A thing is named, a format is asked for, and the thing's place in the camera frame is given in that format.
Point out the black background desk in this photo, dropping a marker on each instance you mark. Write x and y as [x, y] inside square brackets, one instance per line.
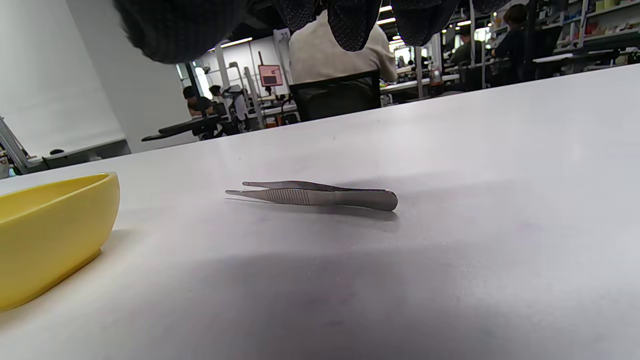
[180, 127]

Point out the yellow small dish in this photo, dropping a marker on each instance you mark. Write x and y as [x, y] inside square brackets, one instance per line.
[50, 240]

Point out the person's right hand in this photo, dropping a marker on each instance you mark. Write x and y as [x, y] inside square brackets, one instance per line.
[170, 30]

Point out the shelf rack with goods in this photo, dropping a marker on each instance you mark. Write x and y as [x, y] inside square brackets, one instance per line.
[600, 30]

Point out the row of ceiling light strips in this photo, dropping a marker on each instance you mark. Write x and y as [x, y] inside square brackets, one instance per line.
[237, 42]

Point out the pink screen monitor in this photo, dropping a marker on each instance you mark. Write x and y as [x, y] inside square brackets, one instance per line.
[270, 76]

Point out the metal tweezers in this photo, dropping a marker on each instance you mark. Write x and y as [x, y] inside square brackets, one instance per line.
[350, 198]

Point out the black mesh office chair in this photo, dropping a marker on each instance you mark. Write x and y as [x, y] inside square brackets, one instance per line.
[335, 100]

